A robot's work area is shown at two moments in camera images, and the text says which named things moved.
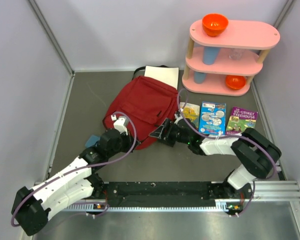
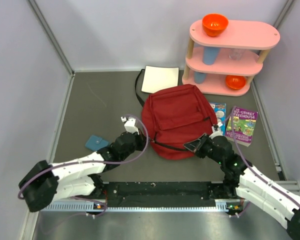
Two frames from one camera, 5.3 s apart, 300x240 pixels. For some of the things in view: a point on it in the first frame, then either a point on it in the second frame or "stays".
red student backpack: (140, 107) -> (174, 116)
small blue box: (92, 141) stays
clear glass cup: (236, 54) stays
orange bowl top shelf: (214, 24) stays
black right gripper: (169, 125) -> (195, 145)
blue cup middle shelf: (210, 54) stays
